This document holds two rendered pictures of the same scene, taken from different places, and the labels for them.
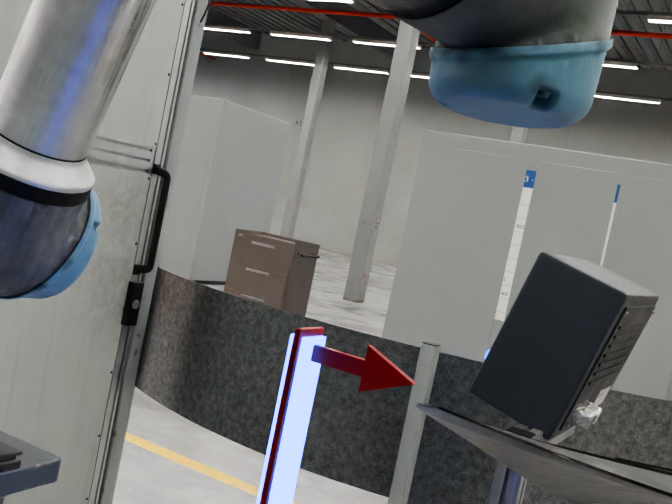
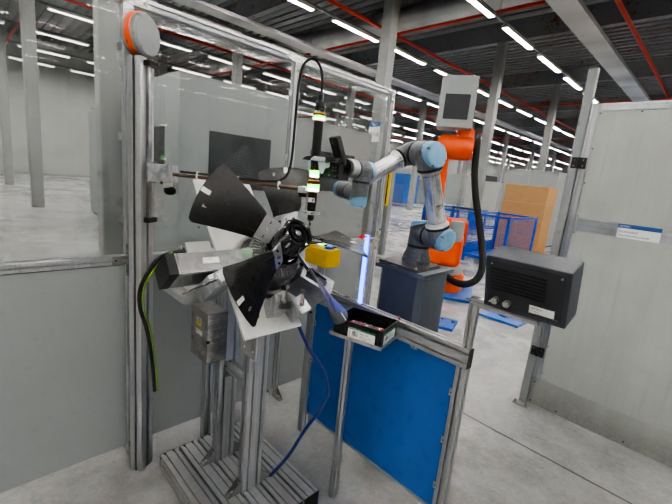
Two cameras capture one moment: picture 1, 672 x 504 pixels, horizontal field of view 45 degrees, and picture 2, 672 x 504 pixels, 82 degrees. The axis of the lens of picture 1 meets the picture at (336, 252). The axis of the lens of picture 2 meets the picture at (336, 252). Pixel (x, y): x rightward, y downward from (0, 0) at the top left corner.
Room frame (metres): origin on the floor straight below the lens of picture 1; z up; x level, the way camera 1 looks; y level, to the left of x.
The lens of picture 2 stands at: (0.76, -1.68, 1.44)
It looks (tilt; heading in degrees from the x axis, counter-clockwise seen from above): 11 degrees down; 106
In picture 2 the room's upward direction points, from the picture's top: 6 degrees clockwise
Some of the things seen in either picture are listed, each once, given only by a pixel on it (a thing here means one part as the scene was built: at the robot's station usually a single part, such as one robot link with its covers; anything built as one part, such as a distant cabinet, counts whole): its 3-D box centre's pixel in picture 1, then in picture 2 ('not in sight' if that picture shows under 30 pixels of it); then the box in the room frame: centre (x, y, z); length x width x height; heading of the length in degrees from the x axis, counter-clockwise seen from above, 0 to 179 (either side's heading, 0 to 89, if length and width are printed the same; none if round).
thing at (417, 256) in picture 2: not in sight; (417, 253); (0.62, 0.39, 1.07); 0.15 x 0.15 x 0.10
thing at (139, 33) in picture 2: not in sight; (140, 35); (-0.46, -0.38, 1.88); 0.16 x 0.07 x 0.16; 96
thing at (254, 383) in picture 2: not in sight; (253, 408); (0.10, -0.37, 0.46); 0.09 x 0.05 x 0.91; 61
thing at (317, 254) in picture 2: not in sight; (322, 256); (0.17, 0.16, 1.02); 0.16 x 0.10 x 0.11; 151
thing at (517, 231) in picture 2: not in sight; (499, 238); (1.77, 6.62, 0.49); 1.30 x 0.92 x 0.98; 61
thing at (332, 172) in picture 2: not in sight; (335, 168); (0.31, -0.20, 1.46); 0.12 x 0.08 x 0.09; 61
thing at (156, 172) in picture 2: not in sight; (161, 173); (-0.37, -0.37, 1.37); 0.10 x 0.07 x 0.09; 6
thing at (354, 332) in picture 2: not in sight; (365, 326); (0.50, -0.21, 0.85); 0.22 x 0.17 x 0.07; 167
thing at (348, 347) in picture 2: not in sight; (340, 417); (0.44, -0.20, 0.40); 0.03 x 0.03 x 0.80; 76
